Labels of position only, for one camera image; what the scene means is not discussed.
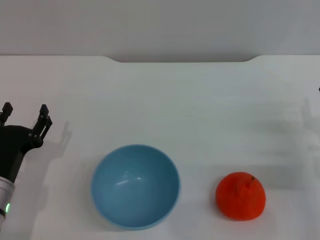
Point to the orange toy fruit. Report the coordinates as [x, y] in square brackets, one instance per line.
[238, 197]

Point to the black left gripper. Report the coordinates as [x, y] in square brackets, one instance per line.
[12, 145]

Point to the blue ceramic bowl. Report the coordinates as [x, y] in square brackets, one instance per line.
[136, 190]

